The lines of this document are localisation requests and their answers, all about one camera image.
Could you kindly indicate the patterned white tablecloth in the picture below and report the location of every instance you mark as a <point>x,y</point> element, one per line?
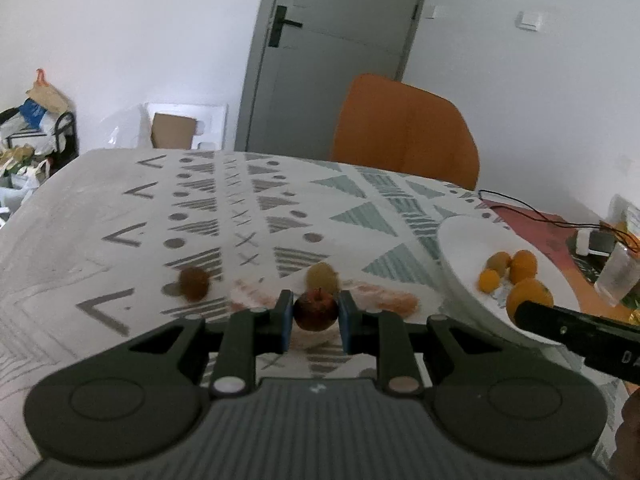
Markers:
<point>105,367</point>

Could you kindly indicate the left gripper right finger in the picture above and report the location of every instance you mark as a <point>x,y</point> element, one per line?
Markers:
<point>389,339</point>

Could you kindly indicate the white plastic bag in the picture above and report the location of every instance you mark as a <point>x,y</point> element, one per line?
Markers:
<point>30,178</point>

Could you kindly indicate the large orange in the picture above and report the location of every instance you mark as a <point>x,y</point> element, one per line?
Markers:
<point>523,266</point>
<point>531,290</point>

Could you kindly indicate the small mandarin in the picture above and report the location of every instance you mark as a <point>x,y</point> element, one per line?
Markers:
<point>488,281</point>

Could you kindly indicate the right hand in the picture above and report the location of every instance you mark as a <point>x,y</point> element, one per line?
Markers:
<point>625,462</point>

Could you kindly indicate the black door handle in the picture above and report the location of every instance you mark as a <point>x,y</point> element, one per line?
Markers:
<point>280,20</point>

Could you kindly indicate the brown kiwi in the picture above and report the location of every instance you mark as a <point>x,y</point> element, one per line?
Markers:
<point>499,262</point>
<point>322,276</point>

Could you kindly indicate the clear plastic cup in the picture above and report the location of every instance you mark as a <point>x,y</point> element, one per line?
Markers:
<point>619,275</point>

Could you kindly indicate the white light switch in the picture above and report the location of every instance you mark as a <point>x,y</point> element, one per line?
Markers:
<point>531,21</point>

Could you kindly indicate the red orange table mat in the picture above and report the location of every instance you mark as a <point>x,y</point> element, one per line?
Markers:
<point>554,236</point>

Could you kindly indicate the snack bag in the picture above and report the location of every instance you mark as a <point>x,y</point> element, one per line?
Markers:
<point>624,216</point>

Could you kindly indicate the white foam board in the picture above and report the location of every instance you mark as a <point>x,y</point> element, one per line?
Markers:
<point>210,122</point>

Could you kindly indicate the white power adapter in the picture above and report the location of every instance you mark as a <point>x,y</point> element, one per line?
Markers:
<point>582,242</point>

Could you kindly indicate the black metal rack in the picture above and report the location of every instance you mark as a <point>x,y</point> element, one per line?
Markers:
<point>66,142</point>

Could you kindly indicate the dark red small fruit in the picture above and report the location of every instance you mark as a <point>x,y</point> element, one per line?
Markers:
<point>193,283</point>

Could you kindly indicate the orange chair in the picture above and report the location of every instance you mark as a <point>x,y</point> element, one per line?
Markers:
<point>389,125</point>

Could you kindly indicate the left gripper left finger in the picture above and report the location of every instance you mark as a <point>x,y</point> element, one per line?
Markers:
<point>246,335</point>

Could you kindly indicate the cardboard box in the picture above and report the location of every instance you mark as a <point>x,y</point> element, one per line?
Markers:
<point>170,131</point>

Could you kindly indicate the brown paper bag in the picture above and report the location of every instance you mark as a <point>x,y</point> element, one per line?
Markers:
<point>45,95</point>

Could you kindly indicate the small red apple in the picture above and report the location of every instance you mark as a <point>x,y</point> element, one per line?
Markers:
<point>315,311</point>

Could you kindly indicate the white ceramic plate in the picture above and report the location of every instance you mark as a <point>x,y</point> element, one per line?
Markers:
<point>465,244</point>

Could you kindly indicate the grey door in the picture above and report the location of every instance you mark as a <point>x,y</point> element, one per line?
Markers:
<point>293,94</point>

